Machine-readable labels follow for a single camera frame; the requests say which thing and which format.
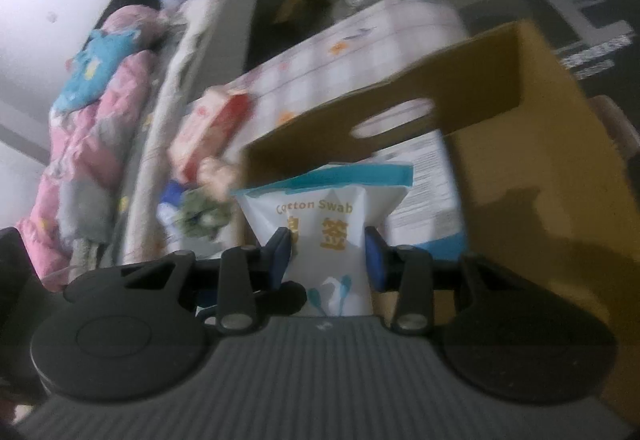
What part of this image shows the cotton swab bag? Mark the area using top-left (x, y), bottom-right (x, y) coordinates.
top-left (234, 162), bottom-right (413, 318)

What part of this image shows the white blue paper pack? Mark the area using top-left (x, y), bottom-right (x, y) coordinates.
top-left (363, 130), bottom-right (468, 261)

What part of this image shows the green floral scrunchie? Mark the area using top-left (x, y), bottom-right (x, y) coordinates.
top-left (174, 188), bottom-right (232, 240)

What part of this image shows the red tissue pack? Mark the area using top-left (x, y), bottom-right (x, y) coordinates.
top-left (168, 88), bottom-right (253, 183)

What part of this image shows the brown cardboard box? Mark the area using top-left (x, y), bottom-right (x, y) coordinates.
top-left (243, 21), bottom-right (639, 422)

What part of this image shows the pink quilted blanket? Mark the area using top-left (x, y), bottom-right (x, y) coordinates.
top-left (17, 4), bottom-right (168, 292)

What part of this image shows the white fluffy blanket edge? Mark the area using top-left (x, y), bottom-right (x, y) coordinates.
top-left (108, 0), bottom-right (256, 264)

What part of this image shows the checkered floral bed sheet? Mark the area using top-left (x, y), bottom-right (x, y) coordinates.
top-left (224, 0), bottom-right (468, 163)

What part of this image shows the blue patterned pillow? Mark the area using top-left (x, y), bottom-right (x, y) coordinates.
top-left (52, 30), bottom-right (141, 114)

